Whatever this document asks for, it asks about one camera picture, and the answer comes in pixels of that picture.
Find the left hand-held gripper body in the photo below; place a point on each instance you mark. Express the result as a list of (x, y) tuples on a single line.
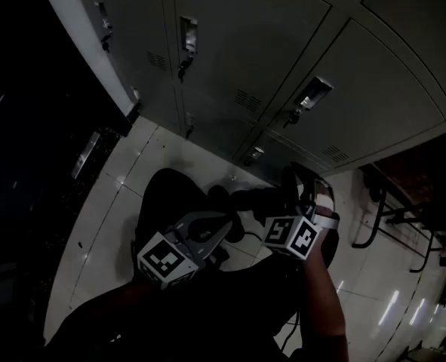
[(166, 259)]

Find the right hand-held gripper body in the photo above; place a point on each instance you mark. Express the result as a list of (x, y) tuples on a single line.
[(290, 234)]

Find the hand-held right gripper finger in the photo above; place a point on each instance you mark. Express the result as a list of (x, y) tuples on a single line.
[(315, 176), (291, 189)]

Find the grey metal locker cabinet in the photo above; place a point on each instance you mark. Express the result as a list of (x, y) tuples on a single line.
[(253, 43)]

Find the person's right forearm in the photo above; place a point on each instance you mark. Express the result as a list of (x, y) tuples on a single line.
[(326, 296)]

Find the person's left forearm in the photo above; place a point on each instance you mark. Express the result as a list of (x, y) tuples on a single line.
[(132, 290)]

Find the person's right hand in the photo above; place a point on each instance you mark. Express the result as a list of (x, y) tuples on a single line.
[(326, 212)]

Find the person's black shoe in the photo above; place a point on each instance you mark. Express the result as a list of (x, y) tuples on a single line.
[(256, 202)]

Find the person's black trousers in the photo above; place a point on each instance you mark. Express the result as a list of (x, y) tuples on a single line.
[(192, 315)]

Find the black metal frame desk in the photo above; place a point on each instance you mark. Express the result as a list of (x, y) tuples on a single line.
[(415, 187)]

